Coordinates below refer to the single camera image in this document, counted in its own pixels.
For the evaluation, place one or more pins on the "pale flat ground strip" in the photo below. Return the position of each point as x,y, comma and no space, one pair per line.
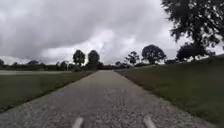
26,72

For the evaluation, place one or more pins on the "broad dark tree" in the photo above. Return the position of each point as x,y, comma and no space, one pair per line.
153,53

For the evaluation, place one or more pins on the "large dark tree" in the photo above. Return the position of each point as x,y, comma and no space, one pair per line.
200,20

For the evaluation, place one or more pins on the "distant round tree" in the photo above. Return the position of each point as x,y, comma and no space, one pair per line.
93,58
79,57

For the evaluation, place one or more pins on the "small sparse tree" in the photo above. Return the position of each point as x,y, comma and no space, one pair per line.
132,57

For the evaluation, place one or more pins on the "distant row of trees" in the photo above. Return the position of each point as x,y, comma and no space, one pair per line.
33,63

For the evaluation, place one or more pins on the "grass slope beside path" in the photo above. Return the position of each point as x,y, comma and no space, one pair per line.
186,83

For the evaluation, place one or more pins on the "grass beside path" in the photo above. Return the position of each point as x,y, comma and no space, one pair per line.
33,85

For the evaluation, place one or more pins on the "grey gravel path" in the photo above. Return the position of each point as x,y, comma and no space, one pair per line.
106,96

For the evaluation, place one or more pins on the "robot's own part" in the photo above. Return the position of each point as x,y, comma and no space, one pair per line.
77,122
149,122

